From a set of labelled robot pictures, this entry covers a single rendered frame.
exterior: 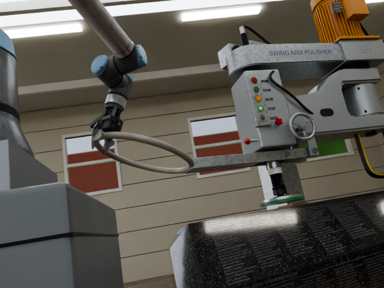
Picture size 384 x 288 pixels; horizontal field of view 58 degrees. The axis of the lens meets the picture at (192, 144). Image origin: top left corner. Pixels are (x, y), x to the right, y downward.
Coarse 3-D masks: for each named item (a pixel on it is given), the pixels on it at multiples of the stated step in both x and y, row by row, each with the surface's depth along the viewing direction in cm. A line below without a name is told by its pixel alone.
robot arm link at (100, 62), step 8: (104, 56) 143; (112, 56) 143; (96, 64) 143; (104, 64) 141; (112, 64) 141; (96, 72) 142; (104, 72) 142; (112, 72) 143; (104, 80) 146; (112, 80) 147; (120, 80) 150
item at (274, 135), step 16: (240, 80) 183; (240, 96) 185; (272, 96) 177; (240, 112) 187; (272, 112) 174; (288, 112) 176; (240, 128) 189; (256, 128) 171; (272, 128) 171; (288, 128) 174; (256, 144) 173; (272, 144) 169; (288, 144) 171
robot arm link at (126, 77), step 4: (124, 76) 153; (128, 76) 155; (124, 80) 152; (128, 80) 155; (132, 80) 157; (120, 84) 151; (124, 84) 152; (128, 84) 155; (132, 84) 158; (112, 88) 151; (116, 88) 151; (120, 88) 152; (124, 88) 153; (128, 88) 155; (112, 92) 151; (116, 92) 151; (120, 92) 151; (124, 92) 152; (128, 92) 155; (124, 96) 152; (128, 96) 156
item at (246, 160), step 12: (216, 156) 165; (228, 156) 167; (240, 156) 168; (252, 156) 170; (264, 156) 171; (276, 156) 173; (288, 156) 175; (300, 156) 176; (312, 156) 178; (192, 168) 161; (204, 168) 165; (216, 168) 170; (228, 168) 176
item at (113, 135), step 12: (108, 132) 145; (120, 132) 142; (96, 144) 158; (156, 144) 141; (168, 144) 143; (108, 156) 174; (120, 156) 180; (180, 156) 148; (144, 168) 184; (156, 168) 183; (168, 168) 181; (180, 168) 175
